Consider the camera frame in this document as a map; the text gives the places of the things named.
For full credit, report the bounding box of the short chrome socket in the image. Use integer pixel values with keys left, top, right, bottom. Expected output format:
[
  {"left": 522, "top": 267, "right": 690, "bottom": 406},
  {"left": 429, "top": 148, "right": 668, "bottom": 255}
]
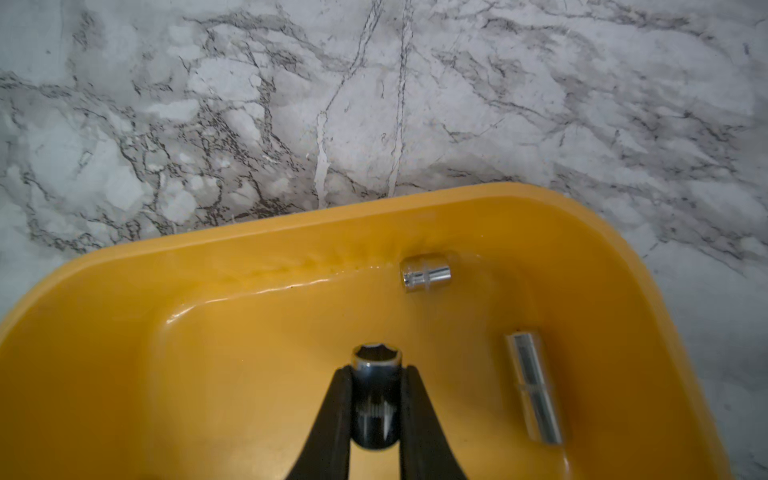
[{"left": 400, "top": 253, "right": 452, "bottom": 293}]

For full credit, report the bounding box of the yellow plastic storage box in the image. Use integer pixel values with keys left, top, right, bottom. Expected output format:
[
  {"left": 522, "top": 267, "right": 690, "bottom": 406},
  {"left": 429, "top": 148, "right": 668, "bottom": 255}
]
[{"left": 1, "top": 183, "right": 730, "bottom": 479}]

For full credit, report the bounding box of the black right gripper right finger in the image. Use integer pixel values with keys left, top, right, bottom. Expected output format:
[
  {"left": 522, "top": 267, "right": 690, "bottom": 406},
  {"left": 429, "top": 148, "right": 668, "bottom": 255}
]
[{"left": 399, "top": 365, "right": 467, "bottom": 480}]

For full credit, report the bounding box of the long chrome socket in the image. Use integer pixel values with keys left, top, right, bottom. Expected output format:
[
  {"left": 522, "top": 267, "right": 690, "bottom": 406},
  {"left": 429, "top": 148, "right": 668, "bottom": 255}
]
[{"left": 505, "top": 331, "right": 565, "bottom": 446}]

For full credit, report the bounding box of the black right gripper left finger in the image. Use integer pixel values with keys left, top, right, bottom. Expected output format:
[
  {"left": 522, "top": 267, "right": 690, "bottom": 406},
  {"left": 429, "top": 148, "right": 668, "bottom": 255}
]
[{"left": 286, "top": 366, "right": 353, "bottom": 480}]

